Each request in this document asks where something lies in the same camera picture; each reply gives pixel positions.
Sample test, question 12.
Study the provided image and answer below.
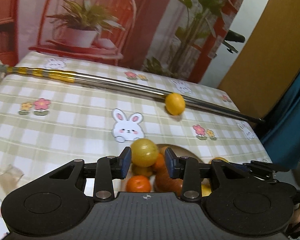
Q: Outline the tangerine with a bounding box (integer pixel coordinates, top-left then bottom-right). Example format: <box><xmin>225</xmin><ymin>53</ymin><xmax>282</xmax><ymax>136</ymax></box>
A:
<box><xmin>152</xmin><ymin>153</ymin><xmax>166</xmax><ymax>173</ymax></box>
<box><xmin>126</xmin><ymin>175</ymin><xmax>152</xmax><ymax>192</ymax></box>

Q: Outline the beige plate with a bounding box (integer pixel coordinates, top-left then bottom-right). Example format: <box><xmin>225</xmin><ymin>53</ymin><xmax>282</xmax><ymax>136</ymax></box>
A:
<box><xmin>120</xmin><ymin>143</ymin><xmax>203</xmax><ymax>193</ymax></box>

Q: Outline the clear plastic piece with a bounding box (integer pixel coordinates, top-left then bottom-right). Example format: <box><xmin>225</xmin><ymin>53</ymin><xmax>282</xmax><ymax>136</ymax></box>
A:
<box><xmin>0</xmin><ymin>164</ymin><xmax>24</xmax><ymax>188</ymax></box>

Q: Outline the teal curtain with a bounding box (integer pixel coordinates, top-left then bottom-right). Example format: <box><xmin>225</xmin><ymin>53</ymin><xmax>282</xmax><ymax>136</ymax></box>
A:
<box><xmin>260</xmin><ymin>72</ymin><xmax>300</xmax><ymax>168</ymax></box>

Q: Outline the printed room backdrop poster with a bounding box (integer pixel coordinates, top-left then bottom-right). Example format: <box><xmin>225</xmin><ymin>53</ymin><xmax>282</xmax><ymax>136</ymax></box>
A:
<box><xmin>0</xmin><ymin>0</ymin><xmax>245</xmax><ymax>83</ymax></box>

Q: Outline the long metal back scratcher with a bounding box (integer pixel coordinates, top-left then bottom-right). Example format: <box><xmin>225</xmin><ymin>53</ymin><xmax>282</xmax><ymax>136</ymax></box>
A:
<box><xmin>0</xmin><ymin>63</ymin><xmax>263</xmax><ymax>124</ymax></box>

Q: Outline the wooden door panel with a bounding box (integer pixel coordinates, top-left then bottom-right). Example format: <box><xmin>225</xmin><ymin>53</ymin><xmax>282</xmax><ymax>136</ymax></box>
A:
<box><xmin>218</xmin><ymin>0</ymin><xmax>300</xmax><ymax>118</ymax></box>

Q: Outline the green plum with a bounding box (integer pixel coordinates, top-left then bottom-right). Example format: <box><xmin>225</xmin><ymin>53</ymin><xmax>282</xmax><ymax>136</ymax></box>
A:
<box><xmin>130</xmin><ymin>138</ymin><xmax>159</xmax><ymax>167</ymax></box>
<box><xmin>209</xmin><ymin>157</ymin><xmax>230</xmax><ymax>164</ymax></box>

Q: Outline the checkered bunny tablecloth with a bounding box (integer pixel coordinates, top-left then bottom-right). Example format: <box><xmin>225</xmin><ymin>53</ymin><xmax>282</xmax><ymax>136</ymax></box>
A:
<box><xmin>0</xmin><ymin>51</ymin><xmax>273</xmax><ymax>240</ymax></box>

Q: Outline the yellow lemon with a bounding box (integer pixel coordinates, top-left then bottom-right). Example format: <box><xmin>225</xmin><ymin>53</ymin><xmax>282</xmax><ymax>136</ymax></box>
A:
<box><xmin>165</xmin><ymin>93</ymin><xmax>186</xmax><ymax>115</ymax></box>

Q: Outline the dark red apple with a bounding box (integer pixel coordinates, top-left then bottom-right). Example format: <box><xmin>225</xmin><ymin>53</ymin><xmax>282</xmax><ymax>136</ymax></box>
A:
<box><xmin>154</xmin><ymin>168</ymin><xmax>183</xmax><ymax>196</ymax></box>

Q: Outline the brown longan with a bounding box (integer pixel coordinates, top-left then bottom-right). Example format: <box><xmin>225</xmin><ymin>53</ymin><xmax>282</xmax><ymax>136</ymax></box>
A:
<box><xmin>132</xmin><ymin>164</ymin><xmax>153</xmax><ymax>178</ymax></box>
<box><xmin>159</xmin><ymin>146</ymin><xmax>168</xmax><ymax>155</ymax></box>

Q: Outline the large yellow orange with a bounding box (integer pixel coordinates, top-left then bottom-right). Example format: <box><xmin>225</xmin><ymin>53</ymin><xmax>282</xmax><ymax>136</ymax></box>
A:
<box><xmin>201</xmin><ymin>184</ymin><xmax>212</xmax><ymax>197</ymax></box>

